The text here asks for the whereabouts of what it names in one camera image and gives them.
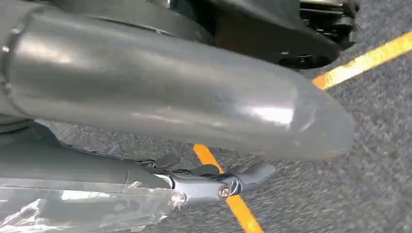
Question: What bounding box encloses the yellow floor tape strip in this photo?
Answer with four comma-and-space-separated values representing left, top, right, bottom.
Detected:
192, 144, 265, 233
311, 30, 412, 91

